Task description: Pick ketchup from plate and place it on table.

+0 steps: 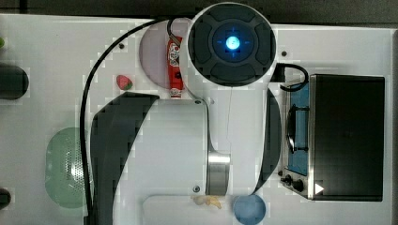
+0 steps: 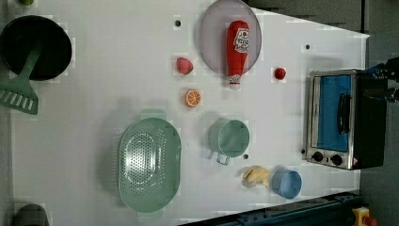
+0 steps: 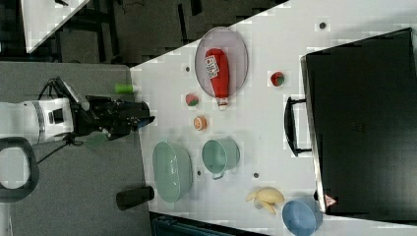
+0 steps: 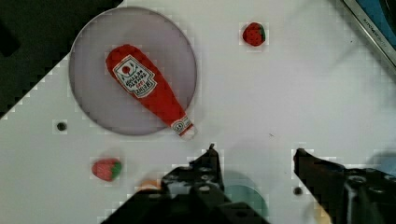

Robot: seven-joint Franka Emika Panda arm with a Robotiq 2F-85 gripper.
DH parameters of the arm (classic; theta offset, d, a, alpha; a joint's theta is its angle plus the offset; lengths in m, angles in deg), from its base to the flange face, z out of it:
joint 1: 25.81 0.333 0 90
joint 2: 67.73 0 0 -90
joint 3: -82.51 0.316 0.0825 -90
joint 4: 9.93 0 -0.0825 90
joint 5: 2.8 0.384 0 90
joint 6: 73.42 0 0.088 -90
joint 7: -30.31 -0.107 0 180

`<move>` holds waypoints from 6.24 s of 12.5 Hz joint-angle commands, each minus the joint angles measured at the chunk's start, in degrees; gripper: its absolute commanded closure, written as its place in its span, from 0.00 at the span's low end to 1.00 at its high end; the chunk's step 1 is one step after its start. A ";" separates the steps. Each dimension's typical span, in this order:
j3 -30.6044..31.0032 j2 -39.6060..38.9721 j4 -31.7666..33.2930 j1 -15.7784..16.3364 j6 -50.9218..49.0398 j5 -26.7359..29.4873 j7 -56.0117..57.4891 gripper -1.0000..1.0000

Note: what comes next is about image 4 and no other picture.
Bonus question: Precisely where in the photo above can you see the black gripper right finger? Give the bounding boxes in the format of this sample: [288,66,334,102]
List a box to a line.
[293,148,396,224]

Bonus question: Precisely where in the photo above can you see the dark red toy strawberry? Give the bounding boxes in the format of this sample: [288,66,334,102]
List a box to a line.
[242,22,266,47]

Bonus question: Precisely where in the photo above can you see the toy orange slice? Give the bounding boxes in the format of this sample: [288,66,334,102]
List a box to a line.
[137,179,162,191]

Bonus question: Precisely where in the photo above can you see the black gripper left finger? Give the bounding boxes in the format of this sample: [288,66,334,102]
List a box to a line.
[101,146,270,224]

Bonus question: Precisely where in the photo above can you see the green metal cup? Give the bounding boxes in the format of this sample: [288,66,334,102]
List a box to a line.
[223,171,268,217]

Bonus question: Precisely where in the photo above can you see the grey round plate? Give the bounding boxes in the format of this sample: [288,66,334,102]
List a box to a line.
[69,7,197,135]

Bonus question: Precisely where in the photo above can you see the red plush ketchup bottle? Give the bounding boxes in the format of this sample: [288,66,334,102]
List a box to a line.
[106,45,196,140]

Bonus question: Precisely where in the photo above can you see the silver toaster oven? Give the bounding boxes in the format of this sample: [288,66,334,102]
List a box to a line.
[341,0,396,68]

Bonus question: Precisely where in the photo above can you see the light red toy strawberry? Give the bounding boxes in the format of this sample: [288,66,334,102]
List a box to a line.
[92,158,122,182]

